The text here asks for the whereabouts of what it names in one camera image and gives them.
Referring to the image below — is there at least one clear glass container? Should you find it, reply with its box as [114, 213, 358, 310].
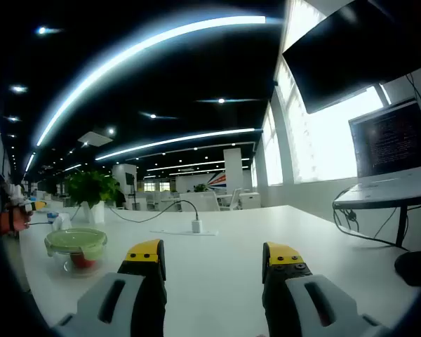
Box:
[48, 245, 105, 278]

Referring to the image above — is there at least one red tomato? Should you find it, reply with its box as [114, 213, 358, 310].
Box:
[72, 253, 101, 270]

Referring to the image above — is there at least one small white object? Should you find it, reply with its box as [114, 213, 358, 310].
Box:
[46, 209, 72, 232]

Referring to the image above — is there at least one person's left hand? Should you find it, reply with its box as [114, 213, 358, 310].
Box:
[0, 206, 32, 235]

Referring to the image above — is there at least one black computer mouse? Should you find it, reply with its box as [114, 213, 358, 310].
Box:
[394, 251, 421, 287]

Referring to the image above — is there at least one potted green plant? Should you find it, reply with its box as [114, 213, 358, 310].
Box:
[65, 171, 123, 225]

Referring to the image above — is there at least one long ceiling light strip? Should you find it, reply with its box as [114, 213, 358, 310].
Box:
[36, 15, 267, 147]
[95, 128, 256, 161]

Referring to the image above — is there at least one black screen on stand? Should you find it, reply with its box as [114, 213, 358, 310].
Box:
[125, 171, 138, 211]

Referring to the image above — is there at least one green container lid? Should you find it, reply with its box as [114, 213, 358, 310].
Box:
[44, 227, 108, 261]

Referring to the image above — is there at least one white flush power strip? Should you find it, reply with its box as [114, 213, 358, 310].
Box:
[149, 228, 219, 237]

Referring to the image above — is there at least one black monitor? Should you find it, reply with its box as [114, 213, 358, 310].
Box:
[282, 0, 421, 114]

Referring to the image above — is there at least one white tabletop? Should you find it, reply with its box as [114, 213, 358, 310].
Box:
[19, 204, 421, 337]

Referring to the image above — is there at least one open laptop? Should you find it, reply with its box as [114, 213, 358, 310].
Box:
[335, 98, 421, 204]

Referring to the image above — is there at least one black laptop stand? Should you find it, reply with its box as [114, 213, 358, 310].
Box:
[333, 194, 421, 249]

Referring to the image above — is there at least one black cable bundle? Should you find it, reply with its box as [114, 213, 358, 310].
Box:
[333, 201, 412, 252]

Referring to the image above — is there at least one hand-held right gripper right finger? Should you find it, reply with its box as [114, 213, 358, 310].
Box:
[262, 241, 390, 337]

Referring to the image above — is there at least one black charger cable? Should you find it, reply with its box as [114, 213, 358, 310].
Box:
[107, 199, 200, 224]

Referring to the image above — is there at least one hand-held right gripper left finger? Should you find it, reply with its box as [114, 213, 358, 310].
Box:
[54, 239, 168, 337]

